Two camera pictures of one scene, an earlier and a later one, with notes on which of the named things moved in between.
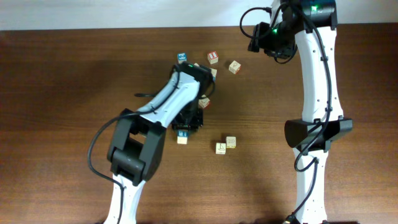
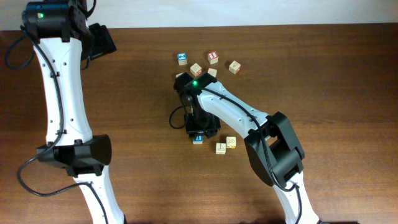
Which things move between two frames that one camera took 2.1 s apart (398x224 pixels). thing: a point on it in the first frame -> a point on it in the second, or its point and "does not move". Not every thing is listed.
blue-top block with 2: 181,57 does not move
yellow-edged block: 231,142 does not move
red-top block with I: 212,57 does not move
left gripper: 188,123 -> 105,45
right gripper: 254,38 -> 202,128
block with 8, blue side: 214,73 does not move
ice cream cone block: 234,67 does not move
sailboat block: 221,148 does not move
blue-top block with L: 183,137 -> 198,140
